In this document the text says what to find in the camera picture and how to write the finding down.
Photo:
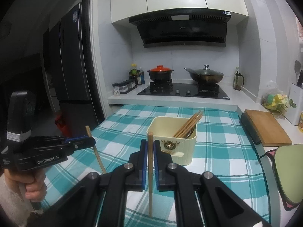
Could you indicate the cream plastic utensil container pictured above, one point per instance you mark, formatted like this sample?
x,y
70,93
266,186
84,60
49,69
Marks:
x,y
180,149

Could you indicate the spice jar rack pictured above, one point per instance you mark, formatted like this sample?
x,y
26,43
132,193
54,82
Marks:
x,y
127,86

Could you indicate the plastic bag with colourful items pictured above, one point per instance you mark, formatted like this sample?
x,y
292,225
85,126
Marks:
x,y
274,100

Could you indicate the wooden chopstick three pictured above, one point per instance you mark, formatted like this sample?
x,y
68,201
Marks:
x,y
189,125

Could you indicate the large steel ladle spoon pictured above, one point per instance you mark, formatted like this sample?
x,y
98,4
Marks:
x,y
189,133

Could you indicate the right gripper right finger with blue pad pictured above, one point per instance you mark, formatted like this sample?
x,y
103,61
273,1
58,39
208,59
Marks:
x,y
165,170

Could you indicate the wooden chopstick one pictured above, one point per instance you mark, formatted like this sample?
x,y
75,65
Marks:
x,y
150,140

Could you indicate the person's left hand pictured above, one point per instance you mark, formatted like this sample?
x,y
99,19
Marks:
x,y
34,184

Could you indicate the dark soy sauce bottle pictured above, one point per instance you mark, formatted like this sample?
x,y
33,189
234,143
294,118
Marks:
x,y
139,79

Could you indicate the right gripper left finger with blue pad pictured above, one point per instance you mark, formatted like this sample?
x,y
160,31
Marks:
x,y
136,180

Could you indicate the teal white checkered tablecloth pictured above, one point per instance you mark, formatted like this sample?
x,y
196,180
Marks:
x,y
222,147

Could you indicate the white spice shaker jar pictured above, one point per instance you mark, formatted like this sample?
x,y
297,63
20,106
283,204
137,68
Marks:
x,y
116,89

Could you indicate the wooden chopstick four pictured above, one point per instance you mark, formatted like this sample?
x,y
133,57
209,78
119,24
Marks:
x,y
191,126

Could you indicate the black wok with glass lid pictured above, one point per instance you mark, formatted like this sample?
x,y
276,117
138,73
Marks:
x,y
205,75

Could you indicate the wooden chopstick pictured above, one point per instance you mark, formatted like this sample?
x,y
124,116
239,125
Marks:
x,y
96,151

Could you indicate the red object on floor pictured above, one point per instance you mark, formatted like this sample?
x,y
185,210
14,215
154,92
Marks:
x,y
62,125

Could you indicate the wooden chopstick five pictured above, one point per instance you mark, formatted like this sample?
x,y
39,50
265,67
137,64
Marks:
x,y
198,118

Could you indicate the glass teapot with dark handle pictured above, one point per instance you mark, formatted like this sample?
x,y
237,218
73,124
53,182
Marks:
x,y
238,80

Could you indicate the wooden cutting board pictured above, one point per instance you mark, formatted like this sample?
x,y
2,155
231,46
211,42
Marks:
x,y
267,128

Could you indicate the yellow snack packet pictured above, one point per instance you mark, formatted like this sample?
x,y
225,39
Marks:
x,y
300,122

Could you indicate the wooden chopstick two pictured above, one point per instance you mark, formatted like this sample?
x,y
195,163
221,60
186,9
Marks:
x,y
187,125

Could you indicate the white knife utensil holder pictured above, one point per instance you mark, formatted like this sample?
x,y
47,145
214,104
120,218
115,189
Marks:
x,y
295,97

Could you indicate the wooden chopstick six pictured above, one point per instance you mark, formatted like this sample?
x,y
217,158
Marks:
x,y
187,128

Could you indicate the blue label sauce bottle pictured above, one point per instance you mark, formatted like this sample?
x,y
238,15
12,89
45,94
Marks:
x,y
141,76

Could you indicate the black clay pot orange lid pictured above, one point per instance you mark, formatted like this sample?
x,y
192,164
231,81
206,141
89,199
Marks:
x,y
160,74

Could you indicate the black glass gas stove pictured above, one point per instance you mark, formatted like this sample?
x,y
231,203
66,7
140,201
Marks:
x,y
185,90

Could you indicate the black range hood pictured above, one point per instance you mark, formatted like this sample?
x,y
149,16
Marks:
x,y
183,26

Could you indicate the black refrigerator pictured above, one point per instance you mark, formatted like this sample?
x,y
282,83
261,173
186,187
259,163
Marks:
x,y
71,73

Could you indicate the white fuzzy left sleeve forearm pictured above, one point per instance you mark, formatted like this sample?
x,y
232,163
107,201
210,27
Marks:
x,y
12,205

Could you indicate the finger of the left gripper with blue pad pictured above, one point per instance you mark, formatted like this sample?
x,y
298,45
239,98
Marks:
x,y
70,145

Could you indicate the orange white hanging food bag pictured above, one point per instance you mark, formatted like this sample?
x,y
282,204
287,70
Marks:
x,y
300,31

